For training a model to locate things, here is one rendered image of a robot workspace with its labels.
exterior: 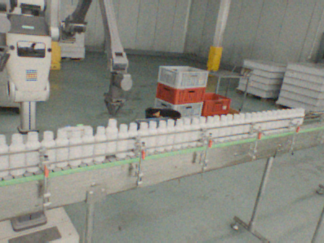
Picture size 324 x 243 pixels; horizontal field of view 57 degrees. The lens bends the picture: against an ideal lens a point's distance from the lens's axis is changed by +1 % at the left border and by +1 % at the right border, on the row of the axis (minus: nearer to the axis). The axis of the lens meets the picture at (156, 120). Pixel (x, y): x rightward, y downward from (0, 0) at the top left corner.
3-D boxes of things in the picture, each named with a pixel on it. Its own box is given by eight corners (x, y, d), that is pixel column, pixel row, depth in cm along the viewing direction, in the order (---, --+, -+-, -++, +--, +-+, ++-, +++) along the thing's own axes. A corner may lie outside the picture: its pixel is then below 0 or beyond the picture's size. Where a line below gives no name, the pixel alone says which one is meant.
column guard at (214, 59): (210, 76, 1128) (216, 46, 1094) (203, 74, 1158) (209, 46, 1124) (218, 76, 1150) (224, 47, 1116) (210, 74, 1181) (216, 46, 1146)
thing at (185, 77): (177, 89, 380) (179, 72, 374) (156, 81, 408) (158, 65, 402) (206, 86, 421) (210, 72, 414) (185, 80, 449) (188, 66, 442)
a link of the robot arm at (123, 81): (125, 58, 134) (107, 57, 129) (138, 63, 126) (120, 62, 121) (122, 83, 138) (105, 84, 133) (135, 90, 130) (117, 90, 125)
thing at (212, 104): (203, 115, 443) (206, 100, 436) (184, 107, 473) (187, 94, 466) (228, 112, 480) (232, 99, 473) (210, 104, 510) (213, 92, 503)
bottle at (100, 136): (98, 155, 145) (100, 124, 140) (107, 160, 142) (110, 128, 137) (89, 159, 141) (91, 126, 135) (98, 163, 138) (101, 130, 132)
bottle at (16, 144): (22, 167, 125) (22, 131, 120) (28, 174, 121) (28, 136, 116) (6, 171, 121) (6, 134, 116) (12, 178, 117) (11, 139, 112)
